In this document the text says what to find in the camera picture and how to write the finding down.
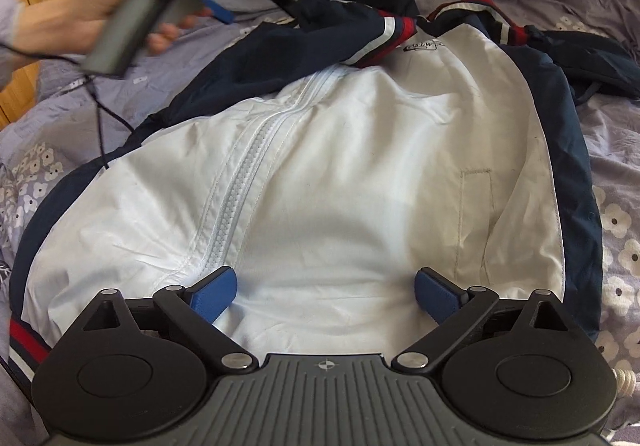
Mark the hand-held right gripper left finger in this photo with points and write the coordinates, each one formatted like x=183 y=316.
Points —
x=216 y=295

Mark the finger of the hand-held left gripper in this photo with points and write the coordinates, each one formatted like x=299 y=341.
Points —
x=220 y=10

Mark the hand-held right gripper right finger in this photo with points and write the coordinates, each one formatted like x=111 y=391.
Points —
x=434 y=295

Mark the white and navy jacket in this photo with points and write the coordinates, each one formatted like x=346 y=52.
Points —
x=350 y=166

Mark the person's left forearm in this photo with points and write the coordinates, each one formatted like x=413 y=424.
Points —
x=7 y=24

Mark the person's left hand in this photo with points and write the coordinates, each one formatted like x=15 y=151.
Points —
x=60 y=16

